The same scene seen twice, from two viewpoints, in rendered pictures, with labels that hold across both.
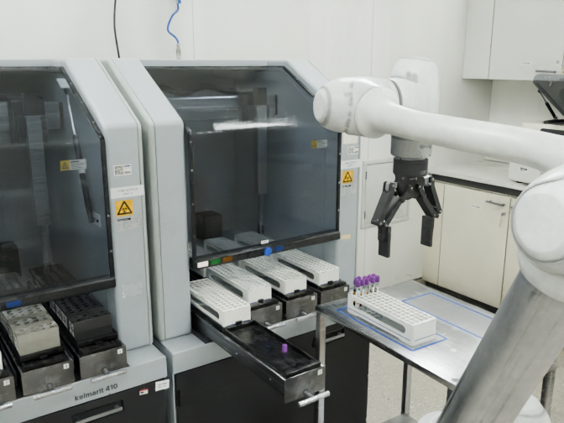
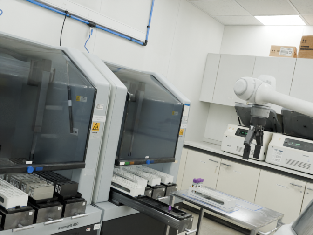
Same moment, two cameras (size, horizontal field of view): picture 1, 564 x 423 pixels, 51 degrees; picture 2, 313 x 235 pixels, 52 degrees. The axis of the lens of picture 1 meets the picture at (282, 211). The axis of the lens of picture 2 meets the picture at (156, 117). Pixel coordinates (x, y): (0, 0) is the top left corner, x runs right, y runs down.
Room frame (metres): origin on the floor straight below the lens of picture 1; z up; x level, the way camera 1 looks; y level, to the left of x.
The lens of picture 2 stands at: (-0.12, 0.68, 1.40)
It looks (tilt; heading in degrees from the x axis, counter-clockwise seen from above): 3 degrees down; 343
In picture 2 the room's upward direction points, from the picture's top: 10 degrees clockwise
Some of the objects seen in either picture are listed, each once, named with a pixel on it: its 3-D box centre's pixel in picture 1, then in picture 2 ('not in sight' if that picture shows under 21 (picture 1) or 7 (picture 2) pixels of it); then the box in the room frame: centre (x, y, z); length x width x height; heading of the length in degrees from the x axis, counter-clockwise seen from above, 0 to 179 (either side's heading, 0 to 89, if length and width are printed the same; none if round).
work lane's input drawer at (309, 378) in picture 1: (242, 337); (141, 203); (1.69, 0.12, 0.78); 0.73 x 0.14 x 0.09; 35
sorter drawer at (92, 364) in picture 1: (71, 321); (41, 188); (1.81, 0.69, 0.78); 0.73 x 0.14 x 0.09; 35
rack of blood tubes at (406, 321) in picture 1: (389, 314); (211, 197); (1.70, -0.33, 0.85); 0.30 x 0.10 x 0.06; 33
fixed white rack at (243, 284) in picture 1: (237, 283); (125, 178); (2.01, 0.16, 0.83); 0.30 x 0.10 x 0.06; 35
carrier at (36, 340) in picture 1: (38, 340); (42, 192); (1.53, 0.68, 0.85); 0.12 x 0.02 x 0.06; 126
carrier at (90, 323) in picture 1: (92, 326); (68, 189); (1.61, 0.56, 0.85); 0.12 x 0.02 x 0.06; 125
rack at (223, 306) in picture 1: (215, 302); (121, 185); (1.84, 0.22, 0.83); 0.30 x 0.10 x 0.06; 35
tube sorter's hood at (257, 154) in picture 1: (234, 154); (130, 112); (2.17, 0.18, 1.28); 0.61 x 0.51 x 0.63; 125
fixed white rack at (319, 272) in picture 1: (305, 267); (153, 175); (2.19, -0.09, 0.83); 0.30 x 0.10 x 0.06; 35
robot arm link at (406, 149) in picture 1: (411, 144); (260, 111); (1.29, -0.28, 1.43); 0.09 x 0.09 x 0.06
